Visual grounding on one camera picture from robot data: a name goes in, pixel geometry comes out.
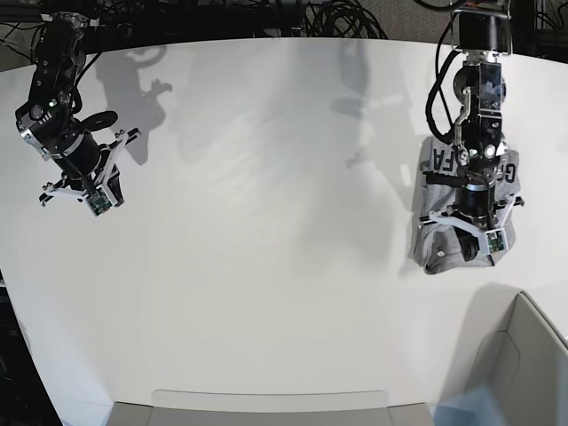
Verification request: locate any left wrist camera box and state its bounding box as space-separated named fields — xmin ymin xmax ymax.
xmin=485 ymin=228 xmax=509 ymax=255

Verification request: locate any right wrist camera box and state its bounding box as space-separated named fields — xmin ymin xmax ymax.
xmin=84 ymin=188 xmax=112 ymax=217

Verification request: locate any coiled black cable bundle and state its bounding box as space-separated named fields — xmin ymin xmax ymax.
xmin=301 ymin=0 xmax=387 ymax=41

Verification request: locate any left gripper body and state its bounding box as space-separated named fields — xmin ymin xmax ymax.
xmin=419 ymin=184 xmax=525 ymax=240

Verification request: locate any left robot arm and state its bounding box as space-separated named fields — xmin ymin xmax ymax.
xmin=419 ymin=1 xmax=523 ymax=262

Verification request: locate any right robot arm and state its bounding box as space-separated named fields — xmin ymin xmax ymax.
xmin=15 ymin=1 xmax=140 ymax=217

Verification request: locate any grey T-shirt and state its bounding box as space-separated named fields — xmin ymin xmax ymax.
xmin=409 ymin=137 xmax=521 ymax=275

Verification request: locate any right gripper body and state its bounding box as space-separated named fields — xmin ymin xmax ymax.
xmin=37 ymin=128 xmax=140 ymax=207

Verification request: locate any grey bin at right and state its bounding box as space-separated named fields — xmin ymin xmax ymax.
xmin=465 ymin=292 xmax=567 ymax=425

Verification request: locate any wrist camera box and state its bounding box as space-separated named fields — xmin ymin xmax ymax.
xmin=84 ymin=188 xmax=112 ymax=217
xmin=485 ymin=228 xmax=509 ymax=255

